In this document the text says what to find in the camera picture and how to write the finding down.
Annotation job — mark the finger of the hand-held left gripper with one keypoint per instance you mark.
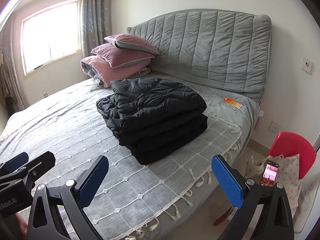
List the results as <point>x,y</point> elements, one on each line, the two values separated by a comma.
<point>46,160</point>
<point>17,161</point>

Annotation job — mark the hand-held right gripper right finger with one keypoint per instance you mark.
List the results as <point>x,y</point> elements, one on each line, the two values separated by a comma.
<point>227,182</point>

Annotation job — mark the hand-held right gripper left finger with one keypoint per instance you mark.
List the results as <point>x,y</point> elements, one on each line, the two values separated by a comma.
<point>92,180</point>

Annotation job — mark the black quilted puffer jacket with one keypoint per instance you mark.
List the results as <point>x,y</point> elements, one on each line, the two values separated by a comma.
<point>150,100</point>

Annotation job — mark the person's left hand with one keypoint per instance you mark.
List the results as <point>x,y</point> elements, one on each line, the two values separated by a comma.
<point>22,227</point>

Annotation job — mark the grey bedspread with white grid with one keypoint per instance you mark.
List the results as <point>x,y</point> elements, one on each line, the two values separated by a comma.
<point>75,135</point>

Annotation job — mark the smartphone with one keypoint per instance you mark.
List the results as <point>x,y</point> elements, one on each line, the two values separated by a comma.
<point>269,173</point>

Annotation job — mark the white floral cloth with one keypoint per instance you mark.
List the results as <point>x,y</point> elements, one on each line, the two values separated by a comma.
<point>290,175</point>

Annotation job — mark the black folded jacket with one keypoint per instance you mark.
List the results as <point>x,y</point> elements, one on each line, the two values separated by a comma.
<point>170,142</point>

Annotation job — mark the red plastic chair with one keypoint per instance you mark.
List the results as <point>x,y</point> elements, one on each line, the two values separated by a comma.
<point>292,145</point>

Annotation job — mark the orange tube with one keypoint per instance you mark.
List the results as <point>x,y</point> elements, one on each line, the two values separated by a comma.
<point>231,102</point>

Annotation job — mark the grey patterned curtain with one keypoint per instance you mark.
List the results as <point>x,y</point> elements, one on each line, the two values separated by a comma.
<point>96,17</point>
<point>10,67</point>

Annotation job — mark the folded pink quilt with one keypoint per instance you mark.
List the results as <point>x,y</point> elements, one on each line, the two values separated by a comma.
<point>100,70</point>

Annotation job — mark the patterned small cushion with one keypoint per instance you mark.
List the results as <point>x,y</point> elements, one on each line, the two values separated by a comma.
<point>142,72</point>

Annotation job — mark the window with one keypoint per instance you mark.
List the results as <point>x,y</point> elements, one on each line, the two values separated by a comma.
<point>50,35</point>

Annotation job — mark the grey padded headboard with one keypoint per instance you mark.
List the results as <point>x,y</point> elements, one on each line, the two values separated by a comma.
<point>212,52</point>

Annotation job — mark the pink and grey pillow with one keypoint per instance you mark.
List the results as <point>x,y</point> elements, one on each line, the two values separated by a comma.
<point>132,43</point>

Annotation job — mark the wall socket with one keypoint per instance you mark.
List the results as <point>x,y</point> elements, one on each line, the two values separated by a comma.
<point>273,126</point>
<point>307,65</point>

